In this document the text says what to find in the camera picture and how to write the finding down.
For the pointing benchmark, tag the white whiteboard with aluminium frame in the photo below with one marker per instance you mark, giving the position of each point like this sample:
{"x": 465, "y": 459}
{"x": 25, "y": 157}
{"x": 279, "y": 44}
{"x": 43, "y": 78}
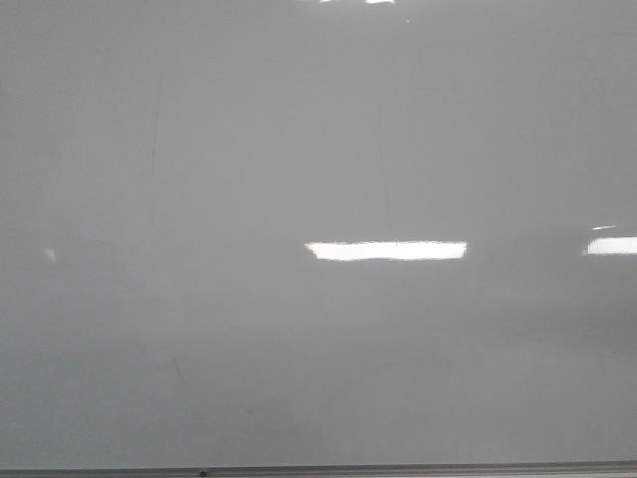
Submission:
{"x": 318, "y": 238}

